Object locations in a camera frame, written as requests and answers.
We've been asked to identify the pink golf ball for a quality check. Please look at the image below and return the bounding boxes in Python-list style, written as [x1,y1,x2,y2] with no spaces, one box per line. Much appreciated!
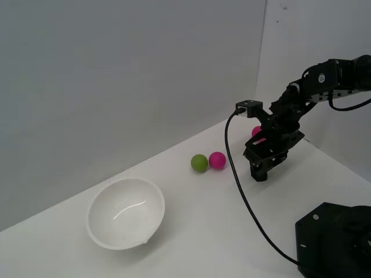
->
[208,151,227,171]
[251,125,266,145]

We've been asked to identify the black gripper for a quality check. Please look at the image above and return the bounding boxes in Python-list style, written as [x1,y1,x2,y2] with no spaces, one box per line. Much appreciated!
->
[242,107,305,182]

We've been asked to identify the green golf ball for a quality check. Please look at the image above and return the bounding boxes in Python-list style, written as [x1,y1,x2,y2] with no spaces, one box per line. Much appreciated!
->
[190,153,209,174]

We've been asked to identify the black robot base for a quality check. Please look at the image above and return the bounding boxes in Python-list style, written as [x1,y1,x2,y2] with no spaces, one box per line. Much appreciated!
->
[294,202,371,278]

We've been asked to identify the white bowl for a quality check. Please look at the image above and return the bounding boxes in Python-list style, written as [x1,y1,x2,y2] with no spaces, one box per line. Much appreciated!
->
[86,178,166,251]

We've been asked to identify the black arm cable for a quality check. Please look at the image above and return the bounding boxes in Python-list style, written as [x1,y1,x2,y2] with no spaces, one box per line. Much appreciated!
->
[327,92,371,112]

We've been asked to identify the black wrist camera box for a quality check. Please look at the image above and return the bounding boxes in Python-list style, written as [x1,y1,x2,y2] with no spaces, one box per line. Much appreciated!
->
[235,99,263,119]

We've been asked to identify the black camera cable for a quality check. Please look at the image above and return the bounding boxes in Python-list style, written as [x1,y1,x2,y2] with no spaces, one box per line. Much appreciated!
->
[224,109,308,270]

